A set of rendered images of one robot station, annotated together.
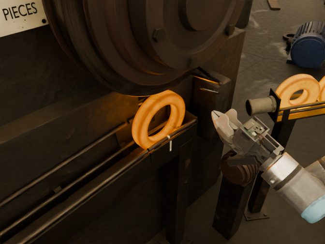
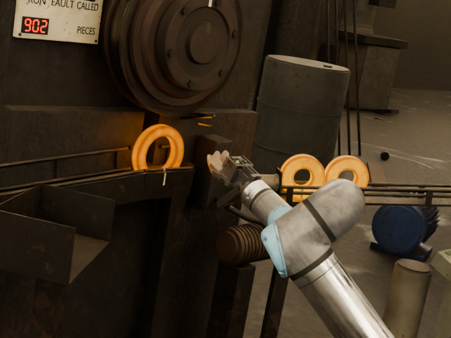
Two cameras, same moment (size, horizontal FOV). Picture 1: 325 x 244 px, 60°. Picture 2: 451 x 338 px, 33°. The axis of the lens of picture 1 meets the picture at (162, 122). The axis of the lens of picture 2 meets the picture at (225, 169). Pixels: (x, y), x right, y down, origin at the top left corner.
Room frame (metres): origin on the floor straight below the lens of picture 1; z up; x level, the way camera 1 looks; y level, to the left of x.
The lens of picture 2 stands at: (-1.69, -0.10, 1.28)
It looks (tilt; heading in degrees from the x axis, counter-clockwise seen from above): 13 degrees down; 357
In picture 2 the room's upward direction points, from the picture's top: 10 degrees clockwise
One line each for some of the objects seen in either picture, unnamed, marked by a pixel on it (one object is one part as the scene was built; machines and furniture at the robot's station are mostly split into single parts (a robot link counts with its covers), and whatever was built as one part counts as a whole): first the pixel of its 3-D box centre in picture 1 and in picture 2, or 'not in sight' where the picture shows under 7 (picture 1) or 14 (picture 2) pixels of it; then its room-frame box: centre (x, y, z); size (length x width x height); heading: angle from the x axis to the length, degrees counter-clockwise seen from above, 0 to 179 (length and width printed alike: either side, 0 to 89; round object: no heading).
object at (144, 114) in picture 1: (159, 120); (158, 153); (0.63, 0.01, 0.75); 0.18 x 0.03 x 0.18; 133
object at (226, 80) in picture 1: (208, 106); (209, 172); (0.79, -0.16, 0.68); 0.11 x 0.08 x 0.24; 43
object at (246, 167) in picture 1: (239, 190); (239, 298); (0.75, -0.33, 0.27); 0.22 x 0.13 x 0.53; 133
